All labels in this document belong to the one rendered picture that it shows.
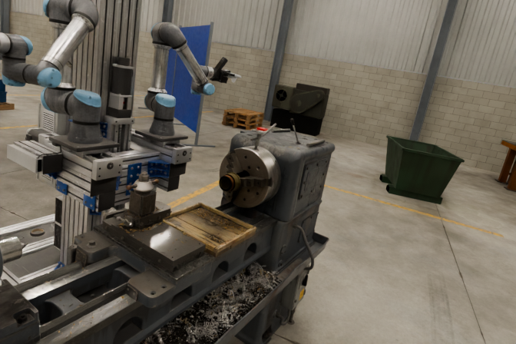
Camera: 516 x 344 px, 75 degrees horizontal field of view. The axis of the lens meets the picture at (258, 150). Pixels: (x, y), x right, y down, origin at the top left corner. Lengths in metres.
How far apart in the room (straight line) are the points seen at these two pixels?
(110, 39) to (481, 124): 10.80
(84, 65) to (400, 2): 10.62
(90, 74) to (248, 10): 11.18
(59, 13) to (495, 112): 11.15
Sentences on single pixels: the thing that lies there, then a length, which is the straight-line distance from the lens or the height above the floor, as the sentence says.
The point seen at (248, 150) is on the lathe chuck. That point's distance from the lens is 1.69.
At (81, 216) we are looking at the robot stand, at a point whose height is 0.65.
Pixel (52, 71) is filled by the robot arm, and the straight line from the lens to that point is 1.52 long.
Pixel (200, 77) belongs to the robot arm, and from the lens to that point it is 2.14.
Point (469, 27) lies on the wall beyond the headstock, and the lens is 11.82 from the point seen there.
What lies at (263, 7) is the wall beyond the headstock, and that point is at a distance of 12.73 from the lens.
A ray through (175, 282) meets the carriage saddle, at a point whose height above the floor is 0.91.
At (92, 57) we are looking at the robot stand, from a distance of 1.97.
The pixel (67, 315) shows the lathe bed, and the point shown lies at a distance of 1.20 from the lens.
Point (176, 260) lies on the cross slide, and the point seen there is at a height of 0.96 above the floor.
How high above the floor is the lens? 1.62
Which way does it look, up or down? 13 degrees down
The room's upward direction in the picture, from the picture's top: 10 degrees clockwise
